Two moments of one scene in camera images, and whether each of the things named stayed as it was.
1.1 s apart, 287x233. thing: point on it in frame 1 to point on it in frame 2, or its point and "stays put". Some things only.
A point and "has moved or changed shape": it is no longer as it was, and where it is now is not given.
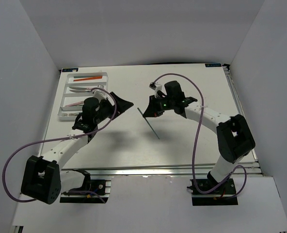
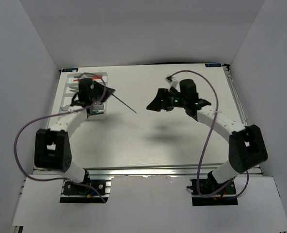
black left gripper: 121,105 to 108,91
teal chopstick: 148,122 has moved or changed shape
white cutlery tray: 78,87 stays put
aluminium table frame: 169,121 stays put
